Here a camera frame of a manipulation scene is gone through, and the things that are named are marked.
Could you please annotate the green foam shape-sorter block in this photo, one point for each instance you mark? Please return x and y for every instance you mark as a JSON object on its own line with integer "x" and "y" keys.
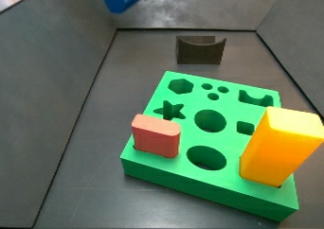
{"x": 217, "y": 113}

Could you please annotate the red rounded block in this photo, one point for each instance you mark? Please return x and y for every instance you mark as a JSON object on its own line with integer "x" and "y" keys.
{"x": 156, "y": 135}

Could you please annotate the black curved cradle stand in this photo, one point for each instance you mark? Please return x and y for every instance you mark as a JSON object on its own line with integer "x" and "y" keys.
{"x": 199, "y": 49}

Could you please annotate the yellow rectangular block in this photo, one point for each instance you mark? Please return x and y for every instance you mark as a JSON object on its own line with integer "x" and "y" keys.
{"x": 287, "y": 137}

